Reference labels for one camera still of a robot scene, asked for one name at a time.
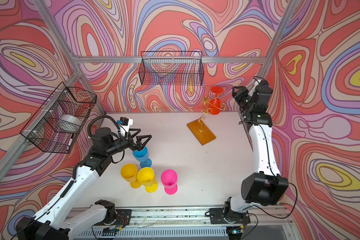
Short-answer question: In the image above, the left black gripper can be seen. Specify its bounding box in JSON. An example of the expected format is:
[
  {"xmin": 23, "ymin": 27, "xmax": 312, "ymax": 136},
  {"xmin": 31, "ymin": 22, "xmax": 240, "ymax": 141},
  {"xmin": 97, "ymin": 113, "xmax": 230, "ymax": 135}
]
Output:
[{"xmin": 104, "ymin": 128, "xmax": 151, "ymax": 158}]

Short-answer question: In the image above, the blue wine glass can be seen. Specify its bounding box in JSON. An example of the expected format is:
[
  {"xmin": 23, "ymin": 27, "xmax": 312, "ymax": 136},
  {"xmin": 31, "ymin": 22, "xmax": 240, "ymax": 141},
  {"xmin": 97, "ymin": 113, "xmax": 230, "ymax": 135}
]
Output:
[{"xmin": 133, "ymin": 147, "xmax": 152, "ymax": 168}]

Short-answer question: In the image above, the red wine glass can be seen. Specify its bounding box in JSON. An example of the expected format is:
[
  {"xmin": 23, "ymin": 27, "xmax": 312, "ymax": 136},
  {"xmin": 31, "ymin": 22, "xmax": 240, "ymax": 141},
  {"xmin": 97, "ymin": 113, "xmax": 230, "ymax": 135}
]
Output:
[{"xmin": 207, "ymin": 86, "xmax": 224, "ymax": 115}]

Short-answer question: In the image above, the yellow wine glass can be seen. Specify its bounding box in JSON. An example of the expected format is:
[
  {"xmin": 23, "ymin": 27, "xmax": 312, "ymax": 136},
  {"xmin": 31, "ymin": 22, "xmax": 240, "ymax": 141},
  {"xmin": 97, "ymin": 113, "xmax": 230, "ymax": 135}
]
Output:
[
  {"xmin": 137, "ymin": 167, "xmax": 158, "ymax": 193},
  {"xmin": 121, "ymin": 164, "xmax": 142, "ymax": 189}
]

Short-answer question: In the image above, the magenta wine glass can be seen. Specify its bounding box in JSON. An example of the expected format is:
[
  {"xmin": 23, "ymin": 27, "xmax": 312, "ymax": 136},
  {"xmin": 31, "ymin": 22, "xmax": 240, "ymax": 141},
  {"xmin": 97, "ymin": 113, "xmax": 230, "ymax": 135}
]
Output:
[{"xmin": 161, "ymin": 169, "xmax": 178, "ymax": 195}]

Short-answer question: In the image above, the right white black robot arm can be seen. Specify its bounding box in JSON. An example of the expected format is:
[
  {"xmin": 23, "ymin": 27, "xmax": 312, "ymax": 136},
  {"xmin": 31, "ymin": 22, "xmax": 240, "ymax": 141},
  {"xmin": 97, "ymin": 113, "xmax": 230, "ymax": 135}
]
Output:
[{"xmin": 221, "ymin": 76, "xmax": 292, "ymax": 224}]

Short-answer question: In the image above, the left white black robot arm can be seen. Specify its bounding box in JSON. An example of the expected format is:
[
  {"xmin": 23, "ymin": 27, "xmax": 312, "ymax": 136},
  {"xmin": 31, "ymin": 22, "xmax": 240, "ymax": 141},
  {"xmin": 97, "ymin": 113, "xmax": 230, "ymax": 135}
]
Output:
[{"xmin": 15, "ymin": 115, "xmax": 152, "ymax": 240}]

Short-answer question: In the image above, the orange wooden rack base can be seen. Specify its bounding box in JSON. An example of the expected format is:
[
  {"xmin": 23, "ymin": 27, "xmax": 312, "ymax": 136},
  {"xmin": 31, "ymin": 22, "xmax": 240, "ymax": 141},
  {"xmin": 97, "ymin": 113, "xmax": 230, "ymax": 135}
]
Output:
[{"xmin": 187, "ymin": 120, "xmax": 216, "ymax": 146}]

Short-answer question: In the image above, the black marker pen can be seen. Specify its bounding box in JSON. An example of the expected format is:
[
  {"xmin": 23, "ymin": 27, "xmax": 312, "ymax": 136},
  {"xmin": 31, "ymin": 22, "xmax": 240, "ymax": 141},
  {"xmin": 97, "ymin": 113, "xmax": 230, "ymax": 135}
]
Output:
[{"xmin": 66, "ymin": 138, "xmax": 73, "ymax": 152}]

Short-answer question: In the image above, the silver tape roll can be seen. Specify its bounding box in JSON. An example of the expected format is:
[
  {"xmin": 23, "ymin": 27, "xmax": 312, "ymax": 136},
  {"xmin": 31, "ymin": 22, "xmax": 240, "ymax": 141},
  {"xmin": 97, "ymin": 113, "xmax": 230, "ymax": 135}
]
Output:
[{"xmin": 57, "ymin": 115, "xmax": 82, "ymax": 134}]

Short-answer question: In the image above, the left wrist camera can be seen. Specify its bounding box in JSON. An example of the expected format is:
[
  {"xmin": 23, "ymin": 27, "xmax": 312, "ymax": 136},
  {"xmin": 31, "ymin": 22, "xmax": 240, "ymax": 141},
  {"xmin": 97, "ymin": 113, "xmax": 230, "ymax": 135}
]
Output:
[{"xmin": 117, "ymin": 117, "xmax": 133, "ymax": 139}]

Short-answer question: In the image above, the gold wire glass rack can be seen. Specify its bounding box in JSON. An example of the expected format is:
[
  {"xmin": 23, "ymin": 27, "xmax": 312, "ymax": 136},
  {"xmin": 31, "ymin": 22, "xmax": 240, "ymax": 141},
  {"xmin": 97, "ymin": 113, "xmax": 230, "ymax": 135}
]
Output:
[{"xmin": 199, "ymin": 93, "xmax": 227, "ymax": 121}]

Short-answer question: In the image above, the black wire basket back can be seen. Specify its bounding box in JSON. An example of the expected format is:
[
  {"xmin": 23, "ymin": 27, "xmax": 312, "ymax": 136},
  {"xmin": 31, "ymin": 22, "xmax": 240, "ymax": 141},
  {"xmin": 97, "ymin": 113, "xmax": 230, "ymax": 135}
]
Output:
[{"xmin": 139, "ymin": 50, "xmax": 205, "ymax": 86}]

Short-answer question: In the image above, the black wire basket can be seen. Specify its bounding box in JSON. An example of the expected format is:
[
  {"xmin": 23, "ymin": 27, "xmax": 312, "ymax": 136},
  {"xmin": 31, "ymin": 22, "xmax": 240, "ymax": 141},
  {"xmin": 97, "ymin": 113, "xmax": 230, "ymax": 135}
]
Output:
[
  {"xmin": 20, "ymin": 83, "xmax": 97, "ymax": 154},
  {"xmin": 139, "ymin": 50, "xmax": 205, "ymax": 86}
]

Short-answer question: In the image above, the black wire basket left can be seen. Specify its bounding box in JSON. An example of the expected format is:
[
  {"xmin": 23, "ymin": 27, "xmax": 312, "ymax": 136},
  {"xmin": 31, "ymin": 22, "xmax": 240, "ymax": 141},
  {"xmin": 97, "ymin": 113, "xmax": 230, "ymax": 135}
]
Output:
[{"xmin": 20, "ymin": 83, "xmax": 97, "ymax": 154}]

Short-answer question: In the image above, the aluminium frame rail base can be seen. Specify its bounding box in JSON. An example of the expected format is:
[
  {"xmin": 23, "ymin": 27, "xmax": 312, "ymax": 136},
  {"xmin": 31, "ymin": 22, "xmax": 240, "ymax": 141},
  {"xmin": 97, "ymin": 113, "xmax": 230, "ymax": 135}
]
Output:
[{"xmin": 66, "ymin": 206, "xmax": 301, "ymax": 240}]

